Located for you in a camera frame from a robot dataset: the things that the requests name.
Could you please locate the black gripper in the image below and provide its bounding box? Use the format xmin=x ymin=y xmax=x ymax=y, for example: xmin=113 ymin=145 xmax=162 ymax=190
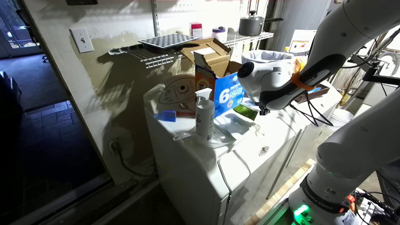
xmin=258 ymin=105 xmax=273 ymax=117

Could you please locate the green robot base part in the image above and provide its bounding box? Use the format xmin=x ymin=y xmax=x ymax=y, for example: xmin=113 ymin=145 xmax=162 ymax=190
xmin=292 ymin=203 xmax=317 ymax=225

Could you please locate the blue orange detergent box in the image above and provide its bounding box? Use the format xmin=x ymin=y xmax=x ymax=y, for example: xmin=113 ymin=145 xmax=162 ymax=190
xmin=180 ymin=37 xmax=248 ymax=118

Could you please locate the white washing machine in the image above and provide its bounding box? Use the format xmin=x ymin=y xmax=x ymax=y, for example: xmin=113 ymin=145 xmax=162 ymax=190
xmin=143 ymin=78 xmax=345 ymax=225

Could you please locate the bin with white liner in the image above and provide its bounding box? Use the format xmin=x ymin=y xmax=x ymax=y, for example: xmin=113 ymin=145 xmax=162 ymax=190
xmin=242 ymin=48 xmax=295 ymax=68

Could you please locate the yellow object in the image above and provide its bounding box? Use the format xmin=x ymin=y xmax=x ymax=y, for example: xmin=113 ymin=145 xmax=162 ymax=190
xmin=293 ymin=57 xmax=308 ymax=75

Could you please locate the thin metal rod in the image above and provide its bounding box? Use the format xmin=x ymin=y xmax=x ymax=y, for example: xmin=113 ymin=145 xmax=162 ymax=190
xmin=265 ymin=128 xmax=304 ymax=200

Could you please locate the brown wooden tray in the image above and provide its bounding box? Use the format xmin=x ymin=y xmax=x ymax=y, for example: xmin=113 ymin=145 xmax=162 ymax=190
xmin=293 ymin=81 xmax=330 ymax=103

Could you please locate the white spray bottle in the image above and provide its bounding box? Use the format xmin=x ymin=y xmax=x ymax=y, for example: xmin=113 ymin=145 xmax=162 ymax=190
xmin=194 ymin=86 xmax=217 ymax=141

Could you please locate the light wooden plank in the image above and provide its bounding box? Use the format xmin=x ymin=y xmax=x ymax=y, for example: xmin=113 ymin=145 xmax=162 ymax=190
xmin=245 ymin=157 xmax=318 ymax=225

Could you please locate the grey kettle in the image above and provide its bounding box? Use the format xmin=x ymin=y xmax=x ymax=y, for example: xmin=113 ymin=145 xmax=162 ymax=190
xmin=238 ymin=10 xmax=285 ymax=37

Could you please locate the white jar with purple lid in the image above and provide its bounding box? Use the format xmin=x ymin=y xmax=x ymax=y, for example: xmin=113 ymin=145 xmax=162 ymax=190
xmin=212 ymin=25 xmax=229 ymax=43

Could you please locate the small blue cloth pad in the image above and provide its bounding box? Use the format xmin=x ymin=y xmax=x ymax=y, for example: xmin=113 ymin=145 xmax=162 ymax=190
xmin=157 ymin=108 xmax=178 ymax=123

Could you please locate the pink white container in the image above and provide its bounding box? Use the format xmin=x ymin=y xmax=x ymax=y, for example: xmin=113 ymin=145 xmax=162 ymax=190
xmin=190 ymin=22 xmax=204 ymax=41

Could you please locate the checkered calibration board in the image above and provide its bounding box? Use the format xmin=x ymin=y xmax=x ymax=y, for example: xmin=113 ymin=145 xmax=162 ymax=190
xmin=138 ymin=31 xmax=198 ymax=50

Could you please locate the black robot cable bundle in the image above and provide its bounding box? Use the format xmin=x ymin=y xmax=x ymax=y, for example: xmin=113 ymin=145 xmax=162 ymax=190
xmin=289 ymin=88 xmax=335 ymax=127

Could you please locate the orange cable strap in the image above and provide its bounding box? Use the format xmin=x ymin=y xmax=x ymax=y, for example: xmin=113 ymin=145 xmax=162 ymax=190
xmin=290 ymin=71 xmax=313 ymax=92

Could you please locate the black metal bracket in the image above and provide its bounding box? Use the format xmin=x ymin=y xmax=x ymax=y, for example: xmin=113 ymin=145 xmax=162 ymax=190
xmin=362 ymin=61 xmax=400 ymax=87

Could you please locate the tangled cables pile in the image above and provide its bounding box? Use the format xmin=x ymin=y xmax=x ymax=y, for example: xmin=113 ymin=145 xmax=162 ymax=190
xmin=344 ymin=188 xmax=400 ymax=225

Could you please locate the metal shelf rail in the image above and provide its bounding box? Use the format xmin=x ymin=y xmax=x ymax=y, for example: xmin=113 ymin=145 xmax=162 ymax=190
xmin=150 ymin=0 xmax=163 ymax=37

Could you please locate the black power cable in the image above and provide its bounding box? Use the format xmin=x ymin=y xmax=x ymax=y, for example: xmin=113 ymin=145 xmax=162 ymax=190
xmin=109 ymin=140 xmax=158 ymax=178

